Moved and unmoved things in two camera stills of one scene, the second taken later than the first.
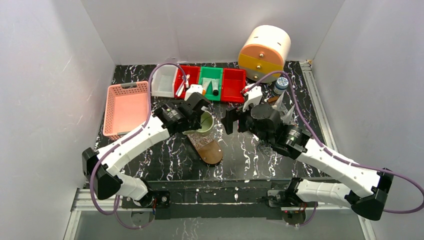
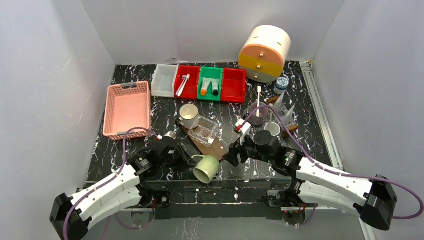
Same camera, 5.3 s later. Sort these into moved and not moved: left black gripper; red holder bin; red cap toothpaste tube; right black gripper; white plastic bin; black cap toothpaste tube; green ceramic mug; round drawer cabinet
Moved: green ceramic mug; left black gripper; right black gripper
Not moved: round drawer cabinet; red holder bin; black cap toothpaste tube; white plastic bin; red cap toothpaste tube
